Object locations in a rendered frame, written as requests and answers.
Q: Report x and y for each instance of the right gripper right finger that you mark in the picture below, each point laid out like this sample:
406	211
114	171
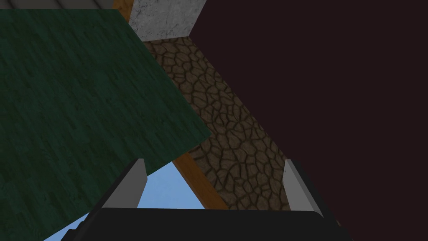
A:
296	194

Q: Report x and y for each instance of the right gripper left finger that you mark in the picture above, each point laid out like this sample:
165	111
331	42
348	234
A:
128	189

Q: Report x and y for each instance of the green wooden door leaf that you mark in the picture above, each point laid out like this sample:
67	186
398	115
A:
80	100

